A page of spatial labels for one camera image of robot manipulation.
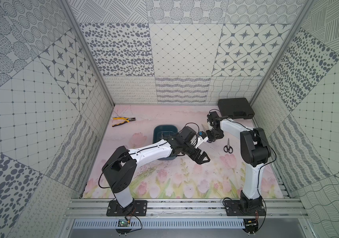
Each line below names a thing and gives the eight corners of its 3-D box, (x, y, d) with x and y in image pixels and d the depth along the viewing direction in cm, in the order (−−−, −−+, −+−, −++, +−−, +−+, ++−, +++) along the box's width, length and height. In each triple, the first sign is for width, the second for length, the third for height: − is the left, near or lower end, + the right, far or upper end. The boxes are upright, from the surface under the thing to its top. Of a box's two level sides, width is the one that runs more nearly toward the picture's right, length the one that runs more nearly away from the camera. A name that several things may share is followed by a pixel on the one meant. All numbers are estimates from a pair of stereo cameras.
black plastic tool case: (222, 120, 114) (224, 115, 109) (217, 103, 127) (219, 97, 122) (252, 120, 114) (255, 115, 109) (244, 103, 127) (247, 97, 122)
